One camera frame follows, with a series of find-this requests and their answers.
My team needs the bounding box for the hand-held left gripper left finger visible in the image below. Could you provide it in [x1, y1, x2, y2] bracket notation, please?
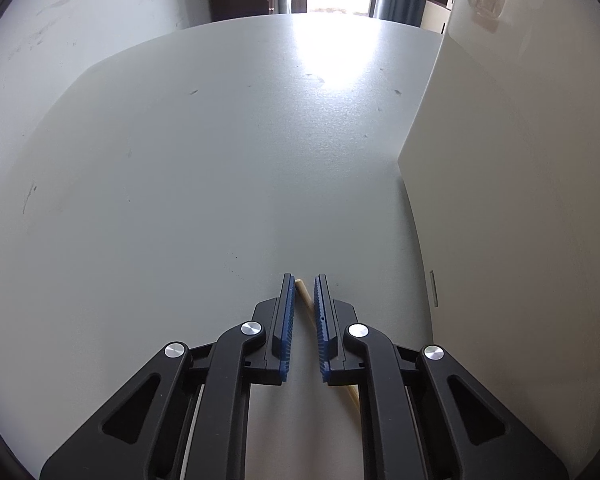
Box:
[40, 273, 297, 480]

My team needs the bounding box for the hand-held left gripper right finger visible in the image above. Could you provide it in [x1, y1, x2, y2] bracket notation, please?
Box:
[314, 274, 571, 480]

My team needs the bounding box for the light wooden chopstick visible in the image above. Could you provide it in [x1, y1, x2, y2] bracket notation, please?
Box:
[294, 279, 362, 413]

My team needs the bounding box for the cream plastic utensil holder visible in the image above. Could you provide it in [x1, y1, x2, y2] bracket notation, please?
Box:
[397, 0, 600, 466]

